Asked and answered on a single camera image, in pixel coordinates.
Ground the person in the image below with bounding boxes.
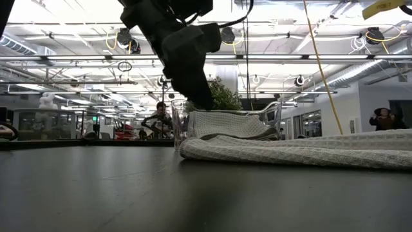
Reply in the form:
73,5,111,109
140,101,174,141
369,107,407,131

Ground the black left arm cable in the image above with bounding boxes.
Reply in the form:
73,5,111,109
185,0,254,28

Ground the clear plastic bin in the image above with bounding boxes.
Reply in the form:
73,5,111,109
171,99,283,151

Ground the grey glass-front enclosure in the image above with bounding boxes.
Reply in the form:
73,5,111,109
12,108,79,140

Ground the yellow label tag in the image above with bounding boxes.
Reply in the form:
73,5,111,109
362,0,409,21

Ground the black boom stand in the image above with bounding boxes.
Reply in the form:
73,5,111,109
159,76,170,103

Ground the grey waffle-weave towel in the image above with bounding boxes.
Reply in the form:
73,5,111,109
187,111,279,141
179,128,412,171

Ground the artificial green potted plant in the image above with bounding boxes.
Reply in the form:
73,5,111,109
185,76,243,111

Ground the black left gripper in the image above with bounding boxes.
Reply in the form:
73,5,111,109
162,25,215,111

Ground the yellow leaning pole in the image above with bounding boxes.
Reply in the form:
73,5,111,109
302,0,344,135

